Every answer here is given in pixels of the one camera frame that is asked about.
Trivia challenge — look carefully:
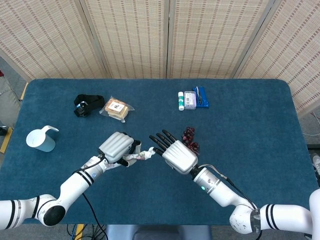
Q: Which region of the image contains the black floor cable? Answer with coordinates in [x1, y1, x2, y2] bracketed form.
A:
[86, 224, 107, 240]

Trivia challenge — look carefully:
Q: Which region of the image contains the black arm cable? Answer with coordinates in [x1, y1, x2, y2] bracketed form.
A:
[198, 163, 258, 210]
[72, 153, 108, 240]

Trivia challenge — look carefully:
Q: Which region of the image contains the dark red grape bunch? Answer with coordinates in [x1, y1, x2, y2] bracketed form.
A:
[181, 126, 201, 155]

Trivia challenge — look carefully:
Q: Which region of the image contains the black strap device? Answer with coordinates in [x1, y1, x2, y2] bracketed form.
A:
[73, 94, 105, 118]

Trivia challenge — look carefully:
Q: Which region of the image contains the bread in clear bag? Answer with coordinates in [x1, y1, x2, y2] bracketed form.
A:
[98, 96, 135, 124]

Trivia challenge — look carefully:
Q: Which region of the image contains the white blue handled mug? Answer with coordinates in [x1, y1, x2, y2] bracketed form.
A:
[25, 125, 60, 153]

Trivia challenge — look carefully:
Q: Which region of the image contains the white sneaker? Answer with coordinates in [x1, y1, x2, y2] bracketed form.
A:
[311, 154, 320, 177]

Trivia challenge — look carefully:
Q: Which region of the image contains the blue flat package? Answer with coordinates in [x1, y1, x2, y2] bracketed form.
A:
[191, 86, 210, 109]

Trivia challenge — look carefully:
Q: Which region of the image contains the blue floor cable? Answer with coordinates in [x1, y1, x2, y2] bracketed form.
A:
[66, 224, 79, 240]

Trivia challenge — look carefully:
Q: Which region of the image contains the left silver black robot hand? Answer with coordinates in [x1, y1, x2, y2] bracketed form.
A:
[97, 131, 143, 167]

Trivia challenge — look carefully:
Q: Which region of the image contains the white printed toothpaste tube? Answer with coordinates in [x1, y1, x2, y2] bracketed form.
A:
[104, 149, 151, 171]

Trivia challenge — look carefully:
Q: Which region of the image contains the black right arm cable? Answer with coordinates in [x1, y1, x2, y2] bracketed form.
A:
[198, 163, 258, 210]

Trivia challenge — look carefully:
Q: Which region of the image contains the teal table cover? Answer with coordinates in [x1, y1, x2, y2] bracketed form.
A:
[0, 78, 320, 227]

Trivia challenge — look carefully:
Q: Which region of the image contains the clear box purple label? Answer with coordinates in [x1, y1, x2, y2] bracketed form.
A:
[183, 90, 198, 110]

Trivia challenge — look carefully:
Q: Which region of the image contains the white floor cable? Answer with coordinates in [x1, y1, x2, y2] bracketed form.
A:
[303, 111, 320, 137]

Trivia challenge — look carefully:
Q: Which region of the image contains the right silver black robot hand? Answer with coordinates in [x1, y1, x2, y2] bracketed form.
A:
[149, 129, 200, 175]

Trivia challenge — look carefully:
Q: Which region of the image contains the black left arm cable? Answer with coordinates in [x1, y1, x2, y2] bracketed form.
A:
[72, 153, 108, 240]

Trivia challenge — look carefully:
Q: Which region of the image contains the white green glue stick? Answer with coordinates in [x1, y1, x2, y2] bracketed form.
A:
[177, 91, 185, 111]

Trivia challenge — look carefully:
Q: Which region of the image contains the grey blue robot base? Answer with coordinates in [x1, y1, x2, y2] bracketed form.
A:
[106, 224, 212, 240]

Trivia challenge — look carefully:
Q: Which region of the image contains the bamboo folding screen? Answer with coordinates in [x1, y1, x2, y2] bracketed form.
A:
[0, 0, 320, 118]

